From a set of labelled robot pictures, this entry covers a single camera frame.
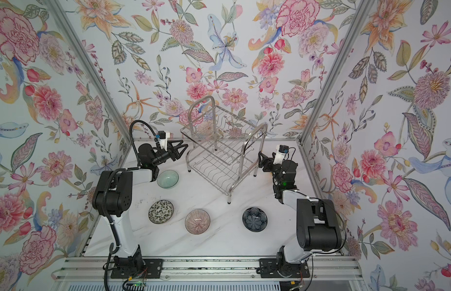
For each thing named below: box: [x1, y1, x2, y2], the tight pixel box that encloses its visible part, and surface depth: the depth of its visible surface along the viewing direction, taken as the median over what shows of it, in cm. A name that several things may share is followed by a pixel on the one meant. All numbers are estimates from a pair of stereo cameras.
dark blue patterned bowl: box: [241, 207, 268, 233], surface depth 87 cm
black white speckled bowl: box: [147, 200, 174, 225], surface depth 90 cm
